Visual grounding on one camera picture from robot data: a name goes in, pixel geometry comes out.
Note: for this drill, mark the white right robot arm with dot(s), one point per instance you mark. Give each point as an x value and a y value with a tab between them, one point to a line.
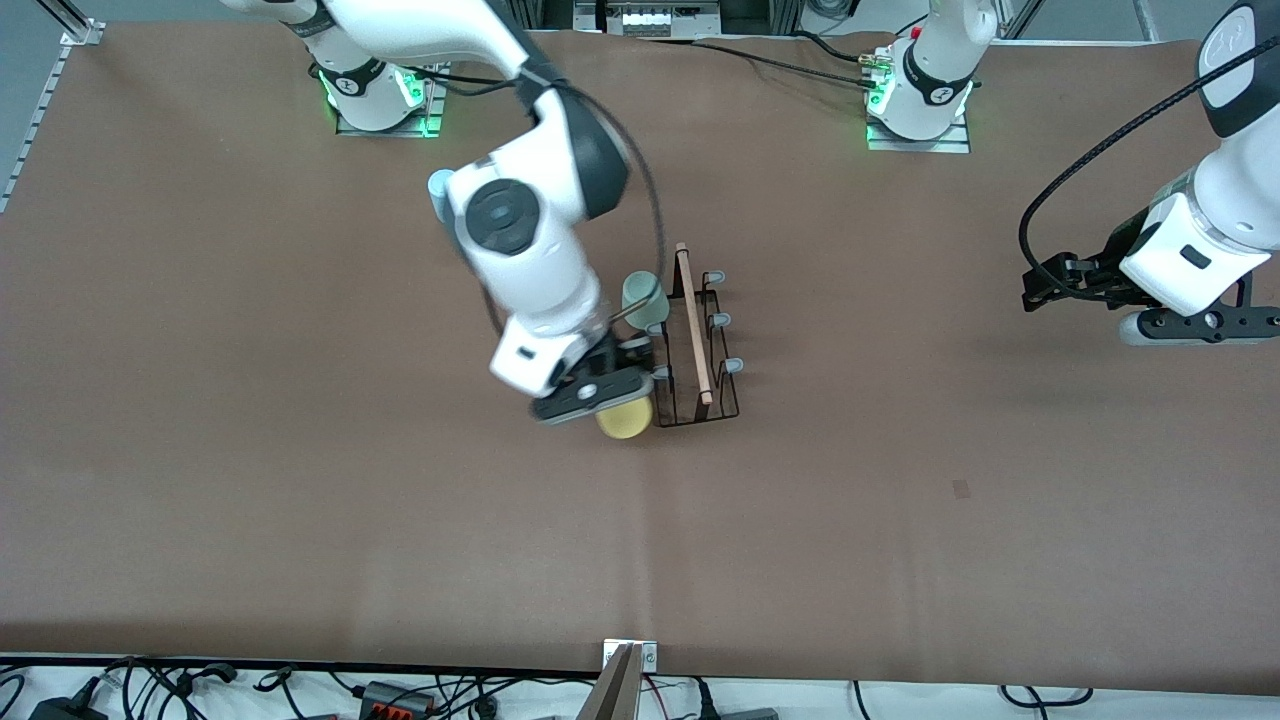
520	260

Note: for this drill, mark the brown paper table cover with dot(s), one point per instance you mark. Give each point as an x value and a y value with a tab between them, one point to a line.
400	550

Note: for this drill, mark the black plug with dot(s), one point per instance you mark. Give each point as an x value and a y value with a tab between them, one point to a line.
705	700

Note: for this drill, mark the pale green cup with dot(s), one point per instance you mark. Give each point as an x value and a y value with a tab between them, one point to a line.
640	288

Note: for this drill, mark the small metal bracket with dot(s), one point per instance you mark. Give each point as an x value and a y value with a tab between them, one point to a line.
650	655

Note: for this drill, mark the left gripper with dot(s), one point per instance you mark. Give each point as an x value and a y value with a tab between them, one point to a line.
1097	272

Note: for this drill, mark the yellow cup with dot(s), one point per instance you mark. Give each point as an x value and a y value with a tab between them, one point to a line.
625	422

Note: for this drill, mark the black power adapter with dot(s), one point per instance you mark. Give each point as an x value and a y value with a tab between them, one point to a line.
65	710

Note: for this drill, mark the black orange connector box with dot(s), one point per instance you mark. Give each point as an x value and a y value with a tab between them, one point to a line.
395	698

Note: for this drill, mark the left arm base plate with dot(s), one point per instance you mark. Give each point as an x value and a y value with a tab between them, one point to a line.
955	146

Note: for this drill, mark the aluminium frame profile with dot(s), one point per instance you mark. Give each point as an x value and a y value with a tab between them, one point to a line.
80	28

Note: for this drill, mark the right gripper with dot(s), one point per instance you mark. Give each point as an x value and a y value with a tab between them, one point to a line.
607	352

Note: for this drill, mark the grey camera stand post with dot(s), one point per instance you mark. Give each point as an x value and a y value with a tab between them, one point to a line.
612	695

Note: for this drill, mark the aluminium table edge rail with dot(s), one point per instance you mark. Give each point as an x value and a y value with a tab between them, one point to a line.
35	120

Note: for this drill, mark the light blue cup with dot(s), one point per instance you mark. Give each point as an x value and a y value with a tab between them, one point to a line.
437	190

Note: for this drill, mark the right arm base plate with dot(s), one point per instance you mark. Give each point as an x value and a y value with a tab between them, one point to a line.
433	110

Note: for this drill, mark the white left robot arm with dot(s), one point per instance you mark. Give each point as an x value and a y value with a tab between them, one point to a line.
935	70

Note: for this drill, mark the metal frame connector device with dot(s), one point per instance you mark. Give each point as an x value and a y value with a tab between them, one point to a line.
645	20

